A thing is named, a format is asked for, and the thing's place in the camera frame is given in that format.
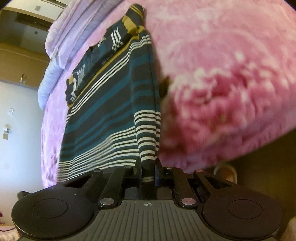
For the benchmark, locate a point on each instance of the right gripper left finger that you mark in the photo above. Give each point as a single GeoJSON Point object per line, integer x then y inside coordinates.
{"type": "Point", "coordinates": [122, 178]}

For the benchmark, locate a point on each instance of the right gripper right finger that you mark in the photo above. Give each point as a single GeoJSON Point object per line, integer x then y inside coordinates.
{"type": "Point", "coordinates": [175, 179]}

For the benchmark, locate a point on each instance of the striped knit sweater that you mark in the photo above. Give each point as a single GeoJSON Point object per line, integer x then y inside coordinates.
{"type": "Point", "coordinates": [114, 114]}

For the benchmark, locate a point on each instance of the pink floral bed blanket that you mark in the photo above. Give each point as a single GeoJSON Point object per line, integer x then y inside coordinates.
{"type": "Point", "coordinates": [225, 73]}

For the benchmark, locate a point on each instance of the wooden wardrobe door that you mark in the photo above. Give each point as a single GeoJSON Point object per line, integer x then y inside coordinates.
{"type": "Point", "coordinates": [21, 66]}

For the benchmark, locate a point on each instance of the lilac folded sheet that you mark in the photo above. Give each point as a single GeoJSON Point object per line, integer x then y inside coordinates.
{"type": "Point", "coordinates": [73, 27]}

